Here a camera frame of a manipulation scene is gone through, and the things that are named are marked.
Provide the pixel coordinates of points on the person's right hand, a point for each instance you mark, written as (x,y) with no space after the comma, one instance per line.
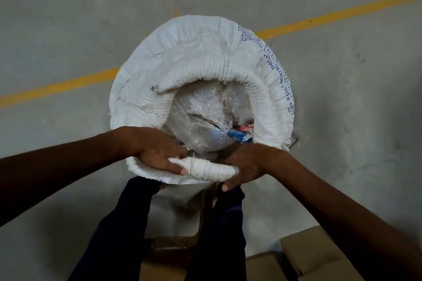
(254,162)

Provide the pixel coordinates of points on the person's left hand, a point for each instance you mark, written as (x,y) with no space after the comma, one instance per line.
(155,147)

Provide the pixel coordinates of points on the person's left thumb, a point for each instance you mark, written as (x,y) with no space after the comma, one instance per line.
(176,167)

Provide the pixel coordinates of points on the person's right thumb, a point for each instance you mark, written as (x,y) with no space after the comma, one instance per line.
(232,182)

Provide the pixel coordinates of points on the white woven sack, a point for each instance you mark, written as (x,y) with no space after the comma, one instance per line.
(204,53)

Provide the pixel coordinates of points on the person's left forearm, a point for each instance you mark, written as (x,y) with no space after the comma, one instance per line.
(59,175)

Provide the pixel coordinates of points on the person's right forearm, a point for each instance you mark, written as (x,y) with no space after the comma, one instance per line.
(346,221)

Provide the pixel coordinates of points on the blue red white packet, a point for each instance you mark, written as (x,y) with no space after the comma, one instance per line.
(242,135)

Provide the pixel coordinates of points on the person's right leg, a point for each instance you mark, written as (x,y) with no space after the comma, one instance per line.
(221,238)

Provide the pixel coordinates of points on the person's leg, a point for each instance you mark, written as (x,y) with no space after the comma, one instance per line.
(122,234)
(221,238)

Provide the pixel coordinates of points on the clear plastic bag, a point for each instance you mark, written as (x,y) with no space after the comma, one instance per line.
(201,116)

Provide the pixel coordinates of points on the person's left leg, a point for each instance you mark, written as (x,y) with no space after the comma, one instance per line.
(122,234)

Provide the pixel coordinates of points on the brown chair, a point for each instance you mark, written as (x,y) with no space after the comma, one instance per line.
(171,254)

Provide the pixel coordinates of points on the small cardboard box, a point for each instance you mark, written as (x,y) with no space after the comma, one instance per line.
(263,267)

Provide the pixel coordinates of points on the large cardboard box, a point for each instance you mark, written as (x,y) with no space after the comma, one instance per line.
(316,254)

